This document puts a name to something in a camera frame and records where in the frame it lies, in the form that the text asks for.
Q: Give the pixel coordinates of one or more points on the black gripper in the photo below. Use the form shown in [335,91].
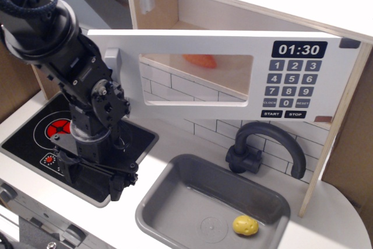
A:
[102,164]

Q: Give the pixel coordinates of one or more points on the grey microwave door handle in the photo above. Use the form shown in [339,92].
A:
[113,60]

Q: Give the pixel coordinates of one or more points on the grey oven knob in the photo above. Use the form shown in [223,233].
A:
[7,193]

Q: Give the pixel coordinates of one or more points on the white toy microwave door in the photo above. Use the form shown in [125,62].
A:
[260,75]

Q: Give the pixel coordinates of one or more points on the orange toy carrot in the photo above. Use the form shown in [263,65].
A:
[203,60]

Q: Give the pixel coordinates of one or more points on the black toy stovetop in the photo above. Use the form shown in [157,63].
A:
[31,145]

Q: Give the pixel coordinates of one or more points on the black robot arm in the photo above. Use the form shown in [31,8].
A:
[46,34]

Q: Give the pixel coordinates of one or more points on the dark grey toy faucet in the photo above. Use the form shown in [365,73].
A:
[252,142]

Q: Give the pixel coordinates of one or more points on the grey sink basin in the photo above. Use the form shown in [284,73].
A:
[194,202]

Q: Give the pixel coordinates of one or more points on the yellow toy potato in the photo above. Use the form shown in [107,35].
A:
[245,225]

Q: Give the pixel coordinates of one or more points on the grey oven control panel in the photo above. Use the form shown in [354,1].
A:
[39,225]

